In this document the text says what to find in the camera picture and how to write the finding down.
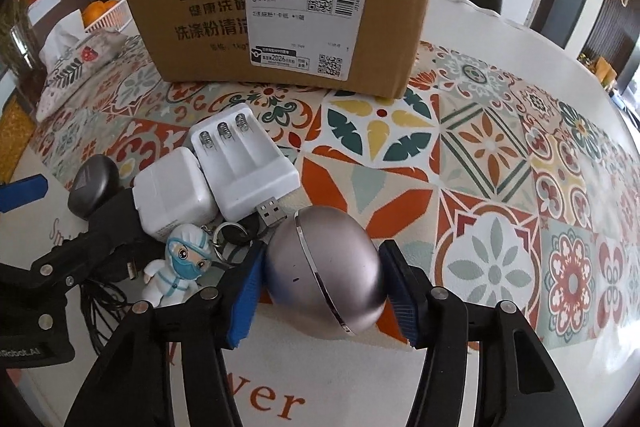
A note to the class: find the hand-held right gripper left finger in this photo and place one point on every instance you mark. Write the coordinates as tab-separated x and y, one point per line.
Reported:
246	302

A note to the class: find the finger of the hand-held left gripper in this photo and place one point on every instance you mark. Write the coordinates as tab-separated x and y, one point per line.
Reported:
22	193
112	222

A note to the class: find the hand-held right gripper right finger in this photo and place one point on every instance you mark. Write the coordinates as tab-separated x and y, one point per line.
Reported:
400	302

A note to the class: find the white power adapter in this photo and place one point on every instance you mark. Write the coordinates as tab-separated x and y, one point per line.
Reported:
172	192

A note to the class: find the silver round case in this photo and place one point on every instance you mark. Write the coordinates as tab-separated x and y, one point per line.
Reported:
325	267

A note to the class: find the dark grey oval case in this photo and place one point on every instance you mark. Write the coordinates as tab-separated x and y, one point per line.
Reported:
92	189

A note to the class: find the black usb flash drive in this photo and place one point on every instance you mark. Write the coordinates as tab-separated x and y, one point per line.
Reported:
267	213

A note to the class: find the white battery charger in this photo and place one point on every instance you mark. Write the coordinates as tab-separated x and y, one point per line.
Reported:
245	162

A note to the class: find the floral tissue box cover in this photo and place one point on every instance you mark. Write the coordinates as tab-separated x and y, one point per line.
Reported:
85	67

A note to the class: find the patterned tablecloth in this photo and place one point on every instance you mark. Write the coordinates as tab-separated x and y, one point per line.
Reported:
450	167

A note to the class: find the white basket of oranges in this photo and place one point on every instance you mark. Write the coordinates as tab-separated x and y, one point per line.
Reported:
102	14

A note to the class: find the dark wooden cabinet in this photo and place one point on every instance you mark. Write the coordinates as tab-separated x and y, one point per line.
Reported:
617	17

